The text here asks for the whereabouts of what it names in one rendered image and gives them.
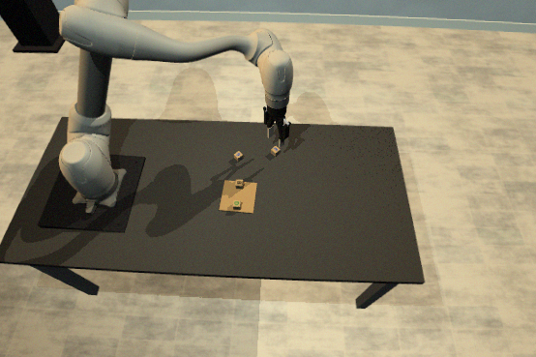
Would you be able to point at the orange flat mat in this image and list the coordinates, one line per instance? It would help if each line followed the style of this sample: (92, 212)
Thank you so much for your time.
(246, 195)

